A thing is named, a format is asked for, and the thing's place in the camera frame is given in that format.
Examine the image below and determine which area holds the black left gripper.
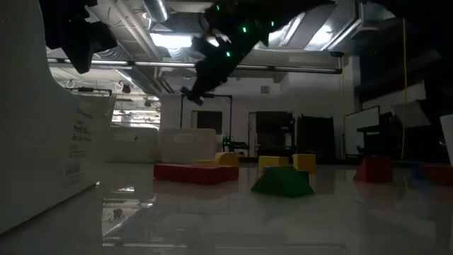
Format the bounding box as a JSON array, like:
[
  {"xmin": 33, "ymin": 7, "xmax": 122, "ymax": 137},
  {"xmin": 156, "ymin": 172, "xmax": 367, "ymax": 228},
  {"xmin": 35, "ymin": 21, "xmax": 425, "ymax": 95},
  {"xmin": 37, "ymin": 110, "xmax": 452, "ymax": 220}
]
[{"xmin": 38, "ymin": 0, "xmax": 118, "ymax": 75}]

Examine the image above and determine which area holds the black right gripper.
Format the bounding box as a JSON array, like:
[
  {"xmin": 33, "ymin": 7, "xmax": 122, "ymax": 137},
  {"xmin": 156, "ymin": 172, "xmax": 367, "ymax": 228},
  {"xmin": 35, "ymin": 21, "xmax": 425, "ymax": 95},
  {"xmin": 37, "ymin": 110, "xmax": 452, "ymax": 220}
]
[{"xmin": 180, "ymin": 0, "xmax": 337, "ymax": 106}]

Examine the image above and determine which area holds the yellow cube block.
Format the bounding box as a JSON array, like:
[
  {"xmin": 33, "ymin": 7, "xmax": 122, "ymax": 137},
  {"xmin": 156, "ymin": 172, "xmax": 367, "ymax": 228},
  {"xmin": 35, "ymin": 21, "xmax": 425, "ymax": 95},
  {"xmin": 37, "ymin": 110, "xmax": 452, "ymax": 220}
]
[
  {"xmin": 292, "ymin": 153, "xmax": 317, "ymax": 175},
  {"xmin": 258, "ymin": 155, "xmax": 290, "ymax": 174}
]

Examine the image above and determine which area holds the long horizontal ceiling pipe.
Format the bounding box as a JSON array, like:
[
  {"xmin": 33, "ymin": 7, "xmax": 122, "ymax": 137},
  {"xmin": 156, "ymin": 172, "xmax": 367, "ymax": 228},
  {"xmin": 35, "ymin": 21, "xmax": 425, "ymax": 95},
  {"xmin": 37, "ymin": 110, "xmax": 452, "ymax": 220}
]
[{"xmin": 45, "ymin": 55, "xmax": 343, "ymax": 75}]

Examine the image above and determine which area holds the ceiling light panel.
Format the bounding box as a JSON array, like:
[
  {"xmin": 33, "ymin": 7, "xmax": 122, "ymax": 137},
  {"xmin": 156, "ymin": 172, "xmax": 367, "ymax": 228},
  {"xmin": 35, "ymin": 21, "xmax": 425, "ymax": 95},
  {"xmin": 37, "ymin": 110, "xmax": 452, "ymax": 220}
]
[{"xmin": 150, "ymin": 33, "xmax": 194, "ymax": 50}]

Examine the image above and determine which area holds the dark cabinet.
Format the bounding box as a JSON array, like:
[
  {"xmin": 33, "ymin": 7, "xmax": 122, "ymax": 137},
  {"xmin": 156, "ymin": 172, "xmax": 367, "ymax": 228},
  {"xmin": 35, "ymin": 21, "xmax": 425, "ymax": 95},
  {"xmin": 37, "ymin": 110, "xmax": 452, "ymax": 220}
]
[
  {"xmin": 254, "ymin": 110, "xmax": 295, "ymax": 155},
  {"xmin": 296, "ymin": 115, "xmax": 337, "ymax": 164}
]

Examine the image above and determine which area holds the yellow cylinder block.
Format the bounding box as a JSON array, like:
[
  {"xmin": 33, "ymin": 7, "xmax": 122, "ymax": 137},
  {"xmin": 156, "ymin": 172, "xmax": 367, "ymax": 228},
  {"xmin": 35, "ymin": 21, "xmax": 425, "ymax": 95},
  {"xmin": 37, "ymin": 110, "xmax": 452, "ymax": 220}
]
[{"xmin": 214, "ymin": 152, "xmax": 240, "ymax": 167}]

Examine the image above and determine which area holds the red flat block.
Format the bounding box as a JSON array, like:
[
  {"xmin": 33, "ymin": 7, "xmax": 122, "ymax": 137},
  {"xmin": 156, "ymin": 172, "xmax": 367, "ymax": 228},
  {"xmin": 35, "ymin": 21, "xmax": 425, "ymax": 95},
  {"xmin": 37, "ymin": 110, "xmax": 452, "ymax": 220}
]
[
  {"xmin": 153, "ymin": 163, "xmax": 231, "ymax": 186},
  {"xmin": 226, "ymin": 164, "xmax": 240, "ymax": 181}
]

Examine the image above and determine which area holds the green triangular block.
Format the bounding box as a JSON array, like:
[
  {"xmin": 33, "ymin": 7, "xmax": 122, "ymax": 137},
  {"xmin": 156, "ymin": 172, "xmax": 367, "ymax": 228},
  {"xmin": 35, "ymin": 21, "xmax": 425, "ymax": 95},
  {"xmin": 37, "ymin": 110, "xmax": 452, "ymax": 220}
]
[{"xmin": 251, "ymin": 166, "xmax": 315, "ymax": 198}]

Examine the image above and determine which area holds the whiteboard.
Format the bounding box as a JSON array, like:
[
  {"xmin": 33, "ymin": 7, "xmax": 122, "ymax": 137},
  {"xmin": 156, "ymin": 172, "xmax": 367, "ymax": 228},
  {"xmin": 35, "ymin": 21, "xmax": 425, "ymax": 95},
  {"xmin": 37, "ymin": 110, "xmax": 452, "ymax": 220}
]
[{"xmin": 343, "ymin": 105, "xmax": 382, "ymax": 156}]

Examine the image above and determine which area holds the white tilted panel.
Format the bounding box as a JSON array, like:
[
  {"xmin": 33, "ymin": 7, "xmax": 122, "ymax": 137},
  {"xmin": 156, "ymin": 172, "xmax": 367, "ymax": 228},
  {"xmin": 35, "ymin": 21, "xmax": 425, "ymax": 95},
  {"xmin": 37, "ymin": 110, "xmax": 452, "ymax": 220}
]
[{"xmin": 391, "ymin": 101, "xmax": 432, "ymax": 128}]

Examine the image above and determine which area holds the black gantry frame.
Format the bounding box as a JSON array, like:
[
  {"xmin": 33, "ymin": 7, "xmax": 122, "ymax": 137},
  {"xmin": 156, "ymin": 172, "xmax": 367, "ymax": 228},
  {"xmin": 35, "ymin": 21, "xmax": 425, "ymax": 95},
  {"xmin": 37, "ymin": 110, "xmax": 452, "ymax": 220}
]
[{"xmin": 180, "ymin": 93, "xmax": 234, "ymax": 142}]

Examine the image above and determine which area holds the long spiral ceiling duct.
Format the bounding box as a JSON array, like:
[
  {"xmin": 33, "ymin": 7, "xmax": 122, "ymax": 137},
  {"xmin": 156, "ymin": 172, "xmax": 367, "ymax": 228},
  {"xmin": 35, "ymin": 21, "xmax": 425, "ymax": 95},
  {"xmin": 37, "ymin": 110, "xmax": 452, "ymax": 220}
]
[{"xmin": 88, "ymin": 0, "xmax": 164, "ymax": 95}]

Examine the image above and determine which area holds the round silver ceiling duct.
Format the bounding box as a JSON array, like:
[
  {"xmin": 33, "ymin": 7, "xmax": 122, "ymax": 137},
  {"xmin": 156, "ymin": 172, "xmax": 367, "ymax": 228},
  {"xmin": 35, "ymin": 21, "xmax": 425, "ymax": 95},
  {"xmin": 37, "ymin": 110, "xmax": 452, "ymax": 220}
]
[{"xmin": 141, "ymin": 0, "xmax": 171, "ymax": 23}]

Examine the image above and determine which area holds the rectangular metal ceiling duct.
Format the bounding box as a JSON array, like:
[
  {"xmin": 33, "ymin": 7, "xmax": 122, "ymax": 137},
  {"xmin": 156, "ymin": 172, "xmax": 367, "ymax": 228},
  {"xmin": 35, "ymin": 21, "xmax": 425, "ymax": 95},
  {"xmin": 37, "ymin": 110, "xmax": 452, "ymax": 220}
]
[{"xmin": 261, "ymin": 0, "xmax": 364, "ymax": 52}]

